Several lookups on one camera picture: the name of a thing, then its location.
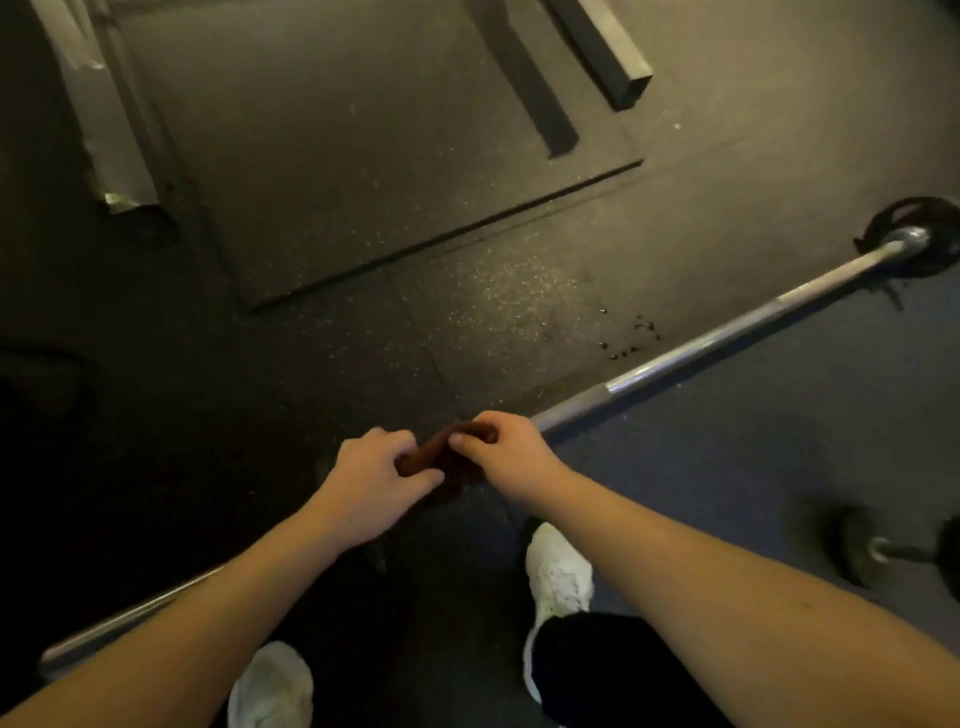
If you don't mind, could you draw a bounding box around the grey metal rack beam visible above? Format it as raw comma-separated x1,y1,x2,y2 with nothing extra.
541,0,654,111

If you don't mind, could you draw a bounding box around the white right sneaker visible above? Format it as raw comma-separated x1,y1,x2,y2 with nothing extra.
522,522,595,705

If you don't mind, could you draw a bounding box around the black barbell weight plate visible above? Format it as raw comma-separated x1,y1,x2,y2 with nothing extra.
853,196,960,280

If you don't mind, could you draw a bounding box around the white sneaker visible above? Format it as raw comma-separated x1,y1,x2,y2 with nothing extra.
522,522,595,705
227,641,315,728

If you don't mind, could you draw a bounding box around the white left sneaker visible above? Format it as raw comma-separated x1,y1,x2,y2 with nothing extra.
227,641,315,728

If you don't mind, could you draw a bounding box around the person's right hand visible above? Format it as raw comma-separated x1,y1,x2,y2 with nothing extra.
447,410,570,508

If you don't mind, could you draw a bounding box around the grey metal rack post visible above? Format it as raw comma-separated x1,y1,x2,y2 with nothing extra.
28,0,181,243

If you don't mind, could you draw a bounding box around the person's right forearm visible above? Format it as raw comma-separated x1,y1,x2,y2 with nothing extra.
534,466,960,728

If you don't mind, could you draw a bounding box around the black trouser leg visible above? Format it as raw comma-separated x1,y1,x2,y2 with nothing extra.
531,611,732,728

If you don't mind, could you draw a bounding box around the silver steel barbell bar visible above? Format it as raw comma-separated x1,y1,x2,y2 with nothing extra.
39,226,931,680

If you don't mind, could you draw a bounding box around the person's left forearm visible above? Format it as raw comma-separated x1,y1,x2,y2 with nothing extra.
0,502,348,728

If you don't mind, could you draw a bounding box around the dark red cloth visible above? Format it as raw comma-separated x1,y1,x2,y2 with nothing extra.
395,420,499,502

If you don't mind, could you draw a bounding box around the black dumbbell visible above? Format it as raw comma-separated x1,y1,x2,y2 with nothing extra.
831,505,960,601

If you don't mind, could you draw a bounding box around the person's left hand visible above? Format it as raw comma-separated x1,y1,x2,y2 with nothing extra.
312,426,447,555

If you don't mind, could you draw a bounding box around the black rubber floor mat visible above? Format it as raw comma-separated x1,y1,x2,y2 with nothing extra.
112,0,645,310

